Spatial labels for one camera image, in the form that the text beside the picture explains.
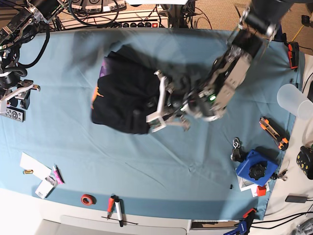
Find pink glue tube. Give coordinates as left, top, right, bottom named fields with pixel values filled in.
left=53, top=165, right=65, bottom=185

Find black zip tie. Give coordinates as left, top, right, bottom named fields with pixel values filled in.
left=101, top=216, right=138, bottom=225

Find blue orange clamp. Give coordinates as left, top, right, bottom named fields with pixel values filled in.
left=224, top=208, right=257, bottom=235

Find blue box with black knob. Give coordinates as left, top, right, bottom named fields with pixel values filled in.
left=236, top=150, right=278, bottom=186

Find brass battery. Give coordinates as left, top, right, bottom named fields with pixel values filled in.
left=23, top=170, right=34, bottom=174

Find power strip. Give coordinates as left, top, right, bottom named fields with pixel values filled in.
left=97, top=21, right=162, bottom=29

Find metal carabiner keys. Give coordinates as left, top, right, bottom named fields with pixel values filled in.
left=230, top=138, right=245, bottom=163

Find black remote control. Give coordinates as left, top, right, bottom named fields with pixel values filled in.
left=1, top=107, right=25, bottom=122

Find black t-shirt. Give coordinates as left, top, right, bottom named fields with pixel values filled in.
left=91, top=46, right=160, bottom=134

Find white paper card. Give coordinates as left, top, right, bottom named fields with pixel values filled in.
left=20, top=152, right=52, bottom=180

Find translucent plastic cup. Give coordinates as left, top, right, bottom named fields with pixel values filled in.
left=277, top=84, right=313, bottom=120

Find black yellow dotted mug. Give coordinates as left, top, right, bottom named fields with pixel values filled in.
left=296, top=146, right=313, bottom=180

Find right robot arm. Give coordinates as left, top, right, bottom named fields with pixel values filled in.
left=0, top=0, right=68, bottom=122

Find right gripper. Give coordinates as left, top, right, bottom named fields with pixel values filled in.
left=0, top=70, right=41, bottom=114

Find red handled screwdriver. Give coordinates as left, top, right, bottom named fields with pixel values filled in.
left=107, top=195, right=115, bottom=220

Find orange black utility knife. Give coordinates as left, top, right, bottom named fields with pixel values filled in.
left=259, top=117, right=289, bottom=151

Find orange black tool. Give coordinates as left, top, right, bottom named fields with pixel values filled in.
left=288, top=42, right=299, bottom=70

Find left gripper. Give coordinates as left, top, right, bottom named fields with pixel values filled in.
left=146, top=70, right=202, bottom=132

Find red small cube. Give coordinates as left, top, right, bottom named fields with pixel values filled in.
left=256, top=186, right=267, bottom=197

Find red tape roll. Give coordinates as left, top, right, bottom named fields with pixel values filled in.
left=81, top=194, right=96, bottom=206

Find light blue table cloth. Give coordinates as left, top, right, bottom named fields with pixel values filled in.
left=0, top=29, right=303, bottom=220

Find black white marker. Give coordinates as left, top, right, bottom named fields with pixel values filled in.
left=114, top=197, right=124, bottom=227

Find white small box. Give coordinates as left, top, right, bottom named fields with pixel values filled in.
left=35, top=176, right=57, bottom=199

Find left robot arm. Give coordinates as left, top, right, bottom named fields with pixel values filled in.
left=146, top=0, right=295, bottom=132

